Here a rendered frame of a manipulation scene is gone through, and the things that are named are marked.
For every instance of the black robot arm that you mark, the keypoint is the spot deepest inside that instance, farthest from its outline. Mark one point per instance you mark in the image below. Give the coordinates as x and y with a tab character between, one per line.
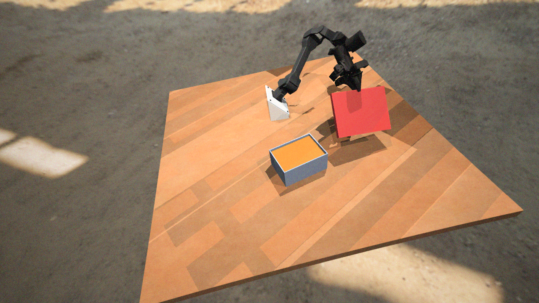
310	41

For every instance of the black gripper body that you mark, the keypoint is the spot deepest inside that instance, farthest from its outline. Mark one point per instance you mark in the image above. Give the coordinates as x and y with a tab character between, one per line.
352	68

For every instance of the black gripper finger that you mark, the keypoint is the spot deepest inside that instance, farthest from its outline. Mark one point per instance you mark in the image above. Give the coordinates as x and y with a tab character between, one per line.
350	84
356	79

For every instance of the dark red lid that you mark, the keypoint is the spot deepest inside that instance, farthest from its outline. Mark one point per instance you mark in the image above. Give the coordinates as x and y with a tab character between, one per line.
360	112

